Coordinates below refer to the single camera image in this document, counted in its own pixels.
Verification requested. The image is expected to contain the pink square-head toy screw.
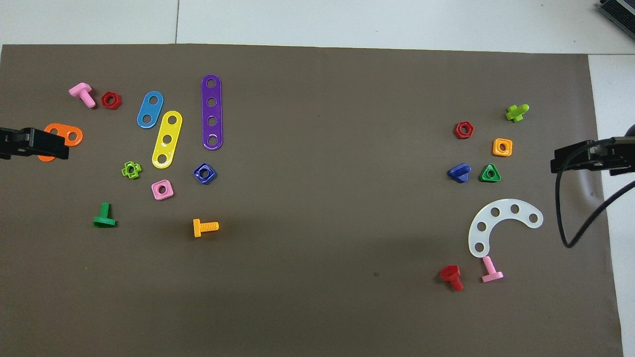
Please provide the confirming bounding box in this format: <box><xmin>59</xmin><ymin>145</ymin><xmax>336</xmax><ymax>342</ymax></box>
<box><xmin>68</xmin><ymin>82</ymin><xmax>96</xmax><ymax>109</ymax></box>
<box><xmin>481</xmin><ymin>256</ymin><xmax>505</xmax><ymax>284</ymax></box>

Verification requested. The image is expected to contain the yellow three-hole toy plate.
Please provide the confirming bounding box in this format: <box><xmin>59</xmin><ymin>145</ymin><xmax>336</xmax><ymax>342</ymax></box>
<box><xmin>151</xmin><ymin>110</ymin><xmax>183</xmax><ymax>170</ymax></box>

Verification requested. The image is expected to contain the grey ribbed device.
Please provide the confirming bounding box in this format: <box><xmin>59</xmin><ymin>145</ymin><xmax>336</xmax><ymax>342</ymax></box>
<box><xmin>597</xmin><ymin>0</ymin><xmax>635</xmax><ymax>28</ymax></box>

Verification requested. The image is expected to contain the blue two-hole toy plate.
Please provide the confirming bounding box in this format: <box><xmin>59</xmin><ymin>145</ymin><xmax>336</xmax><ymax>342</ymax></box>
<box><xmin>136</xmin><ymin>91</ymin><xmax>164</xmax><ymax>129</ymax></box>

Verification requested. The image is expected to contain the pink square toy nut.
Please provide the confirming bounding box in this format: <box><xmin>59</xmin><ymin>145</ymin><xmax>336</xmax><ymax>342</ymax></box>
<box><xmin>151</xmin><ymin>179</ymin><xmax>175</xmax><ymax>201</ymax></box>

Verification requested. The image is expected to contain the white curved five-hole plate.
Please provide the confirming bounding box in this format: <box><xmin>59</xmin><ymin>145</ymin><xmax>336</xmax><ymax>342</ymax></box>
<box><xmin>468</xmin><ymin>199</ymin><xmax>544</xmax><ymax>259</ymax></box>

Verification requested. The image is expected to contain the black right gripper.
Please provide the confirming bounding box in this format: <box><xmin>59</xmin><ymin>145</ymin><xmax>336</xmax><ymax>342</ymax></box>
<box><xmin>550</xmin><ymin>137</ymin><xmax>635</xmax><ymax>177</ymax></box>

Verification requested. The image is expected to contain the orange-yellow toy screw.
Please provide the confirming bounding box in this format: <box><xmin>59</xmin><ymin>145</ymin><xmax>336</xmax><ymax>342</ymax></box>
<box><xmin>193</xmin><ymin>219</ymin><xmax>220</xmax><ymax>238</ymax></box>

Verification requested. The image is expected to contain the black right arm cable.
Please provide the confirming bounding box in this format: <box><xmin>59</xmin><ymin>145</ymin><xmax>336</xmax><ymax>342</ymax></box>
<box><xmin>555</xmin><ymin>138</ymin><xmax>635</xmax><ymax>248</ymax></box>

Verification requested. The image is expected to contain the purple four-hole toy plate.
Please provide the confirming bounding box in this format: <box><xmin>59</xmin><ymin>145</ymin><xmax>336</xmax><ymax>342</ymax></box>
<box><xmin>201</xmin><ymin>74</ymin><xmax>224</xmax><ymax>151</ymax></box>

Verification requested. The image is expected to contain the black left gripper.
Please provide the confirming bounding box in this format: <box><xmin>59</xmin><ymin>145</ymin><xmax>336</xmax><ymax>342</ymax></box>
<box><xmin>0</xmin><ymin>127</ymin><xmax>69</xmax><ymax>161</ymax></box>

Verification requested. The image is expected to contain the orange heart-shaped toy plate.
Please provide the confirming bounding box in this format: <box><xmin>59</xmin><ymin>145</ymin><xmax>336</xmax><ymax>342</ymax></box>
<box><xmin>38</xmin><ymin>123</ymin><xmax>84</xmax><ymax>163</ymax></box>

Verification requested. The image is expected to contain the dark blue square toy nut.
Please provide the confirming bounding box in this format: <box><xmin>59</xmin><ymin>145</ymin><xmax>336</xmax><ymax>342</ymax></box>
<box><xmin>193</xmin><ymin>163</ymin><xmax>218</xmax><ymax>185</ymax></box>

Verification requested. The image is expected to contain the blue triangle-head toy screw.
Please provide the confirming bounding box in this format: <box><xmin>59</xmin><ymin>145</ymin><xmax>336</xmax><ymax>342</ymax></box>
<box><xmin>447</xmin><ymin>163</ymin><xmax>471</xmax><ymax>184</ymax></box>

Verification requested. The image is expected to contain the lime cross-head toy screw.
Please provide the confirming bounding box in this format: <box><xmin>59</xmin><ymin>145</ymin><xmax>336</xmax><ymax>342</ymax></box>
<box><xmin>505</xmin><ymin>104</ymin><xmax>530</xmax><ymax>123</ymax></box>

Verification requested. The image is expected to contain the brown table mat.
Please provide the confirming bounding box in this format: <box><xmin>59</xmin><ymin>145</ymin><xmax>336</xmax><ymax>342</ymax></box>
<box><xmin>0</xmin><ymin>44</ymin><xmax>625</xmax><ymax>357</ymax></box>

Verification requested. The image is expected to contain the green toy screw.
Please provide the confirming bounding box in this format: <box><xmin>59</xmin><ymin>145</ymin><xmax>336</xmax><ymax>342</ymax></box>
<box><xmin>93</xmin><ymin>202</ymin><xmax>118</xmax><ymax>229</ymax></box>

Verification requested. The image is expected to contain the red hex-head toy screw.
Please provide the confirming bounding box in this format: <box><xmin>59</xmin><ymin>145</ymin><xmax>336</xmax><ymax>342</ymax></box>
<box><xmin>440</xmin><ymin>265</ymin><xmax>464</xmax><ymax>292</ymax></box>

